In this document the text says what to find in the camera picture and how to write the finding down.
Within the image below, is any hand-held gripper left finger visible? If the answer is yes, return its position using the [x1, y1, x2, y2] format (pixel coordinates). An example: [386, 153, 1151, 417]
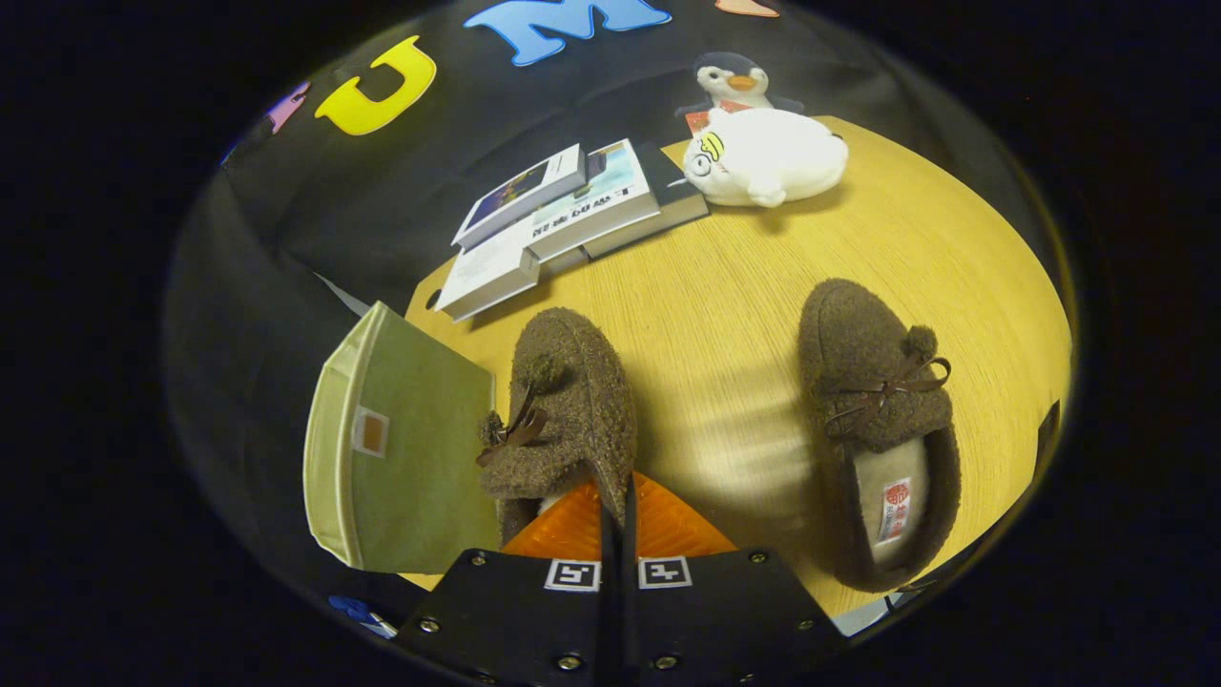
[391, 480, 618, 687]

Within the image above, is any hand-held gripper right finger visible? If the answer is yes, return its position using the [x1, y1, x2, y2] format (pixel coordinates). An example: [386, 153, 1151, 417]
[620, 472, 850, 687]

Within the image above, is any green fabric storage box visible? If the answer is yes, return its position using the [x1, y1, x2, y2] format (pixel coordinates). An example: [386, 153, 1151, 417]
[303, 302, 497, 575]

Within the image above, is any brown fuzzy shoe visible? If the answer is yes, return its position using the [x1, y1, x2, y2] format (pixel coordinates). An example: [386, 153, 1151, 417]
[475, 306, 637, 550]
[797, 278, 962, 594]

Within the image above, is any plain white book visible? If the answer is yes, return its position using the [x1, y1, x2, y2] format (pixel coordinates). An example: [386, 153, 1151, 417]
[434, 243, 543, 323]

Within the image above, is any teal and white book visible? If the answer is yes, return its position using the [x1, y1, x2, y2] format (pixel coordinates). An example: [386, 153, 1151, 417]
[523, 139, 661, 263]

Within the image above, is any small blue picture book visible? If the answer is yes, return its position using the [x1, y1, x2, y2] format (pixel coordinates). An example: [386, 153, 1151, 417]
[451, 143, 589, 252]

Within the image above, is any dark cover book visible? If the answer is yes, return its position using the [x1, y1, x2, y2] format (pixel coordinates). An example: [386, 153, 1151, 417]
[582, 143, 711, 260]

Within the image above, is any white plush toy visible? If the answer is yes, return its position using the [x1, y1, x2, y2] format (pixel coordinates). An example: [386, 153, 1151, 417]
[682, 108, 850, 209]

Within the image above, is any penguin plush toy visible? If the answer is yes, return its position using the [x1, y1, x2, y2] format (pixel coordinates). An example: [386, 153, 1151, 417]
[674, 52, 805, 135]

